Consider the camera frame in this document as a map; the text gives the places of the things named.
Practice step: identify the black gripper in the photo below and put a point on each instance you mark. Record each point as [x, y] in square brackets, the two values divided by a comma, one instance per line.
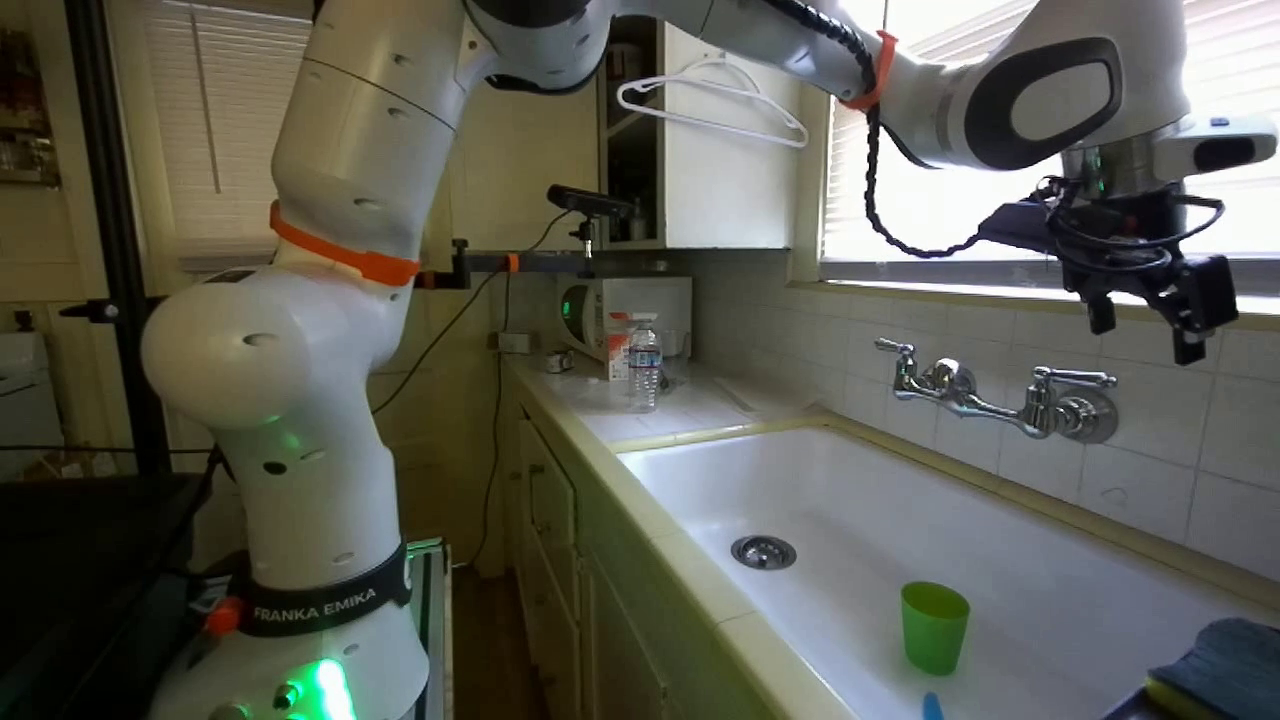
[1133, 241]

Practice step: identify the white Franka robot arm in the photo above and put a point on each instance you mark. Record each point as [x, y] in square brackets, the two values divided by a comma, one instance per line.
[333, 374]

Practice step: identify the clear water bottle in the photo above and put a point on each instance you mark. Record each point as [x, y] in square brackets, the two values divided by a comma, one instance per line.
[645, 360]

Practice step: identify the cream lower kitchen cabinets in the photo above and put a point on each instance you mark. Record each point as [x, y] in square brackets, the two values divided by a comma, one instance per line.
[563, 560]

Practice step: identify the white sink basin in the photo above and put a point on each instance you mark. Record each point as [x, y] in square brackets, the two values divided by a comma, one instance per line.
[1015, 560]

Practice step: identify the blue sponge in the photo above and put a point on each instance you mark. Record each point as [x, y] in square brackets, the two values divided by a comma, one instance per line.
[1226, 665]

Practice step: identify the green plastic cup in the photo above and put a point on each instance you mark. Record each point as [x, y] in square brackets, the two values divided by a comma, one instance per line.
[934, 628]

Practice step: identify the blue plastic utensil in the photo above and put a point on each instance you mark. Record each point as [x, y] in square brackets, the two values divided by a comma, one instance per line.
[934, 706]

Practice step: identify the metal sink drain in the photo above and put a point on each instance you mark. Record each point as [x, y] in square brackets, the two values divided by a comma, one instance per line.
[760, 554]

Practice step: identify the white countertop appliance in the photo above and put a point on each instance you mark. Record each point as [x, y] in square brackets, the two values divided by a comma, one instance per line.
[624, 309]

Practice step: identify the white orange small container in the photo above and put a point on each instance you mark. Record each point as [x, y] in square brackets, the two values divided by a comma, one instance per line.
[616, 348]

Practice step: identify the white door blinds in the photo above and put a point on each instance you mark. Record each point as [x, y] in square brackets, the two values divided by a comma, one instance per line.
[224, 120]

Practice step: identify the black vertical stand pole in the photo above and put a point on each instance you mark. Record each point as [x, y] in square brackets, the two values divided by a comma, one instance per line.
[121, 241]

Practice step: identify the black low table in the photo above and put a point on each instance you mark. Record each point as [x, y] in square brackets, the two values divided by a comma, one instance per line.
[83, 585]

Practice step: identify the chrome wall faucet body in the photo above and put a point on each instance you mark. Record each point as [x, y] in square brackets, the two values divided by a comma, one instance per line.
[1053, 410]

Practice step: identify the white wall cabinet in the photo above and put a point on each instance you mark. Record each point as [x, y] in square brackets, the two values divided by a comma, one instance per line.
[722, 174]

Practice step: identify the black external camera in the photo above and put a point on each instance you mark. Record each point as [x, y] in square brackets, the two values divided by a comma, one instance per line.
[589, 201]

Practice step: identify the black camera mount rod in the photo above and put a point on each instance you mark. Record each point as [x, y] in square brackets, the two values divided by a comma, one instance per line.
[535, 264]

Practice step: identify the dark wall picture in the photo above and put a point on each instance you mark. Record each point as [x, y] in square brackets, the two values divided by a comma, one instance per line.
[24, 114]

